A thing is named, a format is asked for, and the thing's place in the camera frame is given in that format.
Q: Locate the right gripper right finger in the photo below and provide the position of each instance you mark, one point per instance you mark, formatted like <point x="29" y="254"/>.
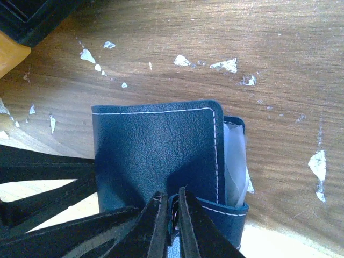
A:
<point x="199" y="236"/>

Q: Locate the orange bin with cards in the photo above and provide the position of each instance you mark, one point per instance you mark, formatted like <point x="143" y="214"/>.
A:
<point x="11" y="54"/>

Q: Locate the black bin with teal cards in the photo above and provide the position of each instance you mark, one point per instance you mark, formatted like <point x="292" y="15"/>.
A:
<point x="28" y="22"/>

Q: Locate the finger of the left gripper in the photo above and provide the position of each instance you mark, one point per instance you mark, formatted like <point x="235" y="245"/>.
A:
<point x="19" y="165"/>
<point x="55" y="241"/>

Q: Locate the navy blue card holder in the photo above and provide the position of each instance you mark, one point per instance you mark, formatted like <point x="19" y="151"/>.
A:
<point x="144" y="149"/>

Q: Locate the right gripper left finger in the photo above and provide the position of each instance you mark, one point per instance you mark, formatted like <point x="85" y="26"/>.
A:
<point x="147" y="238"/>

